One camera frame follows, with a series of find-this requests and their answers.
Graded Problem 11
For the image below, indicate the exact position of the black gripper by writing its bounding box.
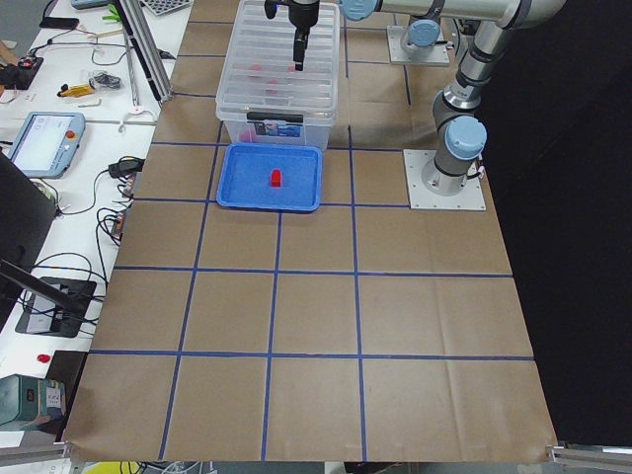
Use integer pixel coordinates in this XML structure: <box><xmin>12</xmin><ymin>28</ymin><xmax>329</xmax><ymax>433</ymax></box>
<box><xmin>287</xmin><ymin>0</ymin><xmax>319</xmax><ymax>71</ymax></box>

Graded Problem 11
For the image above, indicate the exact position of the clear plastic box lid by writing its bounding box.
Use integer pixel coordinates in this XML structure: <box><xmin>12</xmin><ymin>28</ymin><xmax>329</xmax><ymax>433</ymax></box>
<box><xmin>216</xmin><ymin>1</ymin><xmax>340</xmax><ymax>118</ymax></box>

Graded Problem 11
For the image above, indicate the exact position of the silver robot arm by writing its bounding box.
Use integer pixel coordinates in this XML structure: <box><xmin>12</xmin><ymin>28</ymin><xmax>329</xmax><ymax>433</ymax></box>
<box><xmin>339</xmin><ymin>1</ymin><xmax>564</xmax><ymax>197</ymax></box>
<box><xmin>400</xmin><ymin>17</ymin><xmax>453</xmax><ymax>53</ymax></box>

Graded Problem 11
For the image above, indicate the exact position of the clear plastic storage box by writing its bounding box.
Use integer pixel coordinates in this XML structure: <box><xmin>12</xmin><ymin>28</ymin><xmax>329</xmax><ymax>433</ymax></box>
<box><xmin>216</xmin><ymin>1</ymin><xmax>340</xmax><ymax>150</ymax></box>

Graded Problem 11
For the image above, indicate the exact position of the blue plastic tray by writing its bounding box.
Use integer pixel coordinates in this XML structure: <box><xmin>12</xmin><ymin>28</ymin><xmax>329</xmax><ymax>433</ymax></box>
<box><xmin>216</xmin><ymin>143</ymin><xmax>323</xmax><ymax>212</ymax></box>

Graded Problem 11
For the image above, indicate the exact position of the teal metal box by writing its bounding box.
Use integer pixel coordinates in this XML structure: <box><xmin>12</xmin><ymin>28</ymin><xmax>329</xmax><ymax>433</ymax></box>
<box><xmin>1</xmin><ymin>374</ymin><xmax>66</xmax><ymax>432</ymax></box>

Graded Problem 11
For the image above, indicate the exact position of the long metal rod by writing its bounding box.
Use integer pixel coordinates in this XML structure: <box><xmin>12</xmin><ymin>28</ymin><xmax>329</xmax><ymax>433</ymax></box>
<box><xmin>123</xmin><ymin>32</ymin><xmax>139</xmax><ymax>109</ymax></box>

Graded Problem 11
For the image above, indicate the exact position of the green plastic clamp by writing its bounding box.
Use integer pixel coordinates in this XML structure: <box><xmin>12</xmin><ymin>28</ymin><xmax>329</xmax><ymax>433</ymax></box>
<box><xmin>102</xmin><ymin>3</ymin><xmax>121</xmax><ymax>23</ymax></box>

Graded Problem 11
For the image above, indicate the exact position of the silver allen key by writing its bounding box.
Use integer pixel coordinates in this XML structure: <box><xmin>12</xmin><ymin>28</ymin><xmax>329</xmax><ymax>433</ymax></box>
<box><xmin>77</xmin><ymin>98</ymin><xmax>103</xmax><ymax>109</ymax></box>

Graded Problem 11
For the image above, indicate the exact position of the black power adapter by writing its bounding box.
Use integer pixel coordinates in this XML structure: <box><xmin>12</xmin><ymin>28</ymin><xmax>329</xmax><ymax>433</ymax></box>
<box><xmin>108</xmin><ymin>156</ymin><xmax>145</xmax><ymax>179</ymax></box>

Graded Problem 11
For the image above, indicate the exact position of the yellow black tool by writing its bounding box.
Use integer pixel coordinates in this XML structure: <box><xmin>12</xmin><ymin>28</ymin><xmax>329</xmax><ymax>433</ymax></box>
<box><xmin>57</xmin><ymin>84</ymin><xmax>95</xmax><ymax>98</ymax></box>

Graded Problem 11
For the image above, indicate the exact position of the black phone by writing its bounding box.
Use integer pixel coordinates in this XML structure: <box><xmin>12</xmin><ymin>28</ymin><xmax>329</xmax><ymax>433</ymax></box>
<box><xmin>39</xmin><ymin>16</ymin><xmax>79</xmax><ymax>31</ymax></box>

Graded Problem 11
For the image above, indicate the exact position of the blue teach pendant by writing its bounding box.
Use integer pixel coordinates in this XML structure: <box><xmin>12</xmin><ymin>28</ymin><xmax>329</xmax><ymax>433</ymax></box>
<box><xmin>9</xmin><ymin>112</ymin><xmax>86</xmax><ymax>179</ymax></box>

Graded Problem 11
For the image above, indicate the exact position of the black monitor stand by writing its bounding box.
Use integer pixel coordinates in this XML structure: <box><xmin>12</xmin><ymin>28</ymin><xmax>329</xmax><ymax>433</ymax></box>
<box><xmin>1</xmin><ymin>260</ymin><xmax>97</xmax><ymax>339</ymax></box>

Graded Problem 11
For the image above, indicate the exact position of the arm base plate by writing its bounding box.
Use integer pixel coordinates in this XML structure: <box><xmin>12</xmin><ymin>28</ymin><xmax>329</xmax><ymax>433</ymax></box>
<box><xmin>386</xmin><ymin>26</ymin><xmax>450</xmax><ymax>67</ymax></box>
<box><xmin>403</xmin><ymin>149</ymin><xmax>486</xmax><ymax>211</ymax></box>

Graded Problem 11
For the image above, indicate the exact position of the aluminium frame post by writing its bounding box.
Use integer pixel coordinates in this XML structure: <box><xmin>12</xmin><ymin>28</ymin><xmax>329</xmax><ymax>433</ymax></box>
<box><xmin>113</xmin><ymin>0</ymin><xmax>173</xmax><ymax>104</ymax></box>

